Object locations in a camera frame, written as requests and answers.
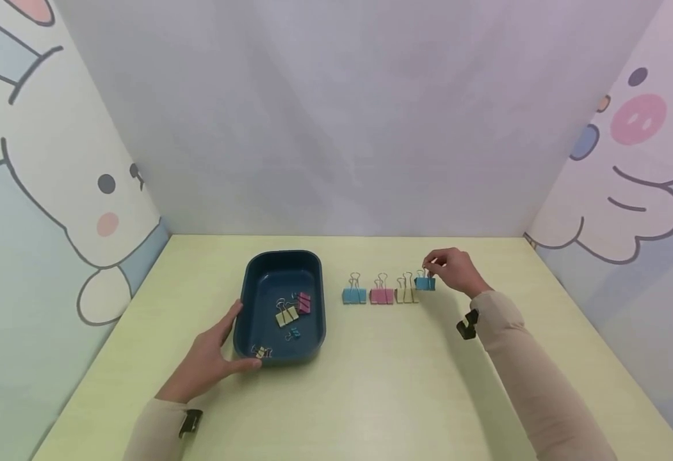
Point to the person's left hand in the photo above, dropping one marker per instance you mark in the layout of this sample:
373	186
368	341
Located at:
206	362

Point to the person's right hand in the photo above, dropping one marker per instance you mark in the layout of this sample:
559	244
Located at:
456	270

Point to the person's right fingers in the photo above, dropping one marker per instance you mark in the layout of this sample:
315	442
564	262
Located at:
435	261

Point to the person's left index finger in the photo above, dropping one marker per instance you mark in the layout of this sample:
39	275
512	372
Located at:
230	318

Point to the person's left thumb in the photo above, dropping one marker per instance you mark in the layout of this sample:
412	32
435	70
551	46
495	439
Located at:
245	365

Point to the medium blue binder clip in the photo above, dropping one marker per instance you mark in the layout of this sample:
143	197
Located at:
425	282

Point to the dark blue plastic tray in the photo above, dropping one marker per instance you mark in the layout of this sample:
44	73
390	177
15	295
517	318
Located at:
281	307

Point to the person's left forearm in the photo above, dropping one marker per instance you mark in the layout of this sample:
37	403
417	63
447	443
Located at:
160	430

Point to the person's right forearm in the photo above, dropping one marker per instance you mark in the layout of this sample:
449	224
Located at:
538	378

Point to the tiny yellow binder clip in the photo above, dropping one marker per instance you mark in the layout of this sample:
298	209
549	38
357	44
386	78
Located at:
261	351

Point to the large cream binder clip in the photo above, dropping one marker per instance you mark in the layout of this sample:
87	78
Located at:
407	291

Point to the large yellow binder clip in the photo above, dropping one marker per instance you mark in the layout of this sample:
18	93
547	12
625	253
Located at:
285	313

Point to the tiny blue binder clip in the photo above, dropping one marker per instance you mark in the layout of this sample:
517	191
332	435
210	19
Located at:
293	333

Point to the large pink binder clip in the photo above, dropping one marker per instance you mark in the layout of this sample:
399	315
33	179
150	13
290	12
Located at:
381	292

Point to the black wrist band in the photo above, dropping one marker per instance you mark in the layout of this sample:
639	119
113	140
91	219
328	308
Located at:
190	422
468	325

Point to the magenta binder clip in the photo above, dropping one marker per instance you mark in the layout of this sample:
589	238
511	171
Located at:
303	302

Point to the large blue binder clip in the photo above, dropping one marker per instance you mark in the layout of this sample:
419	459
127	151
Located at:
354	291

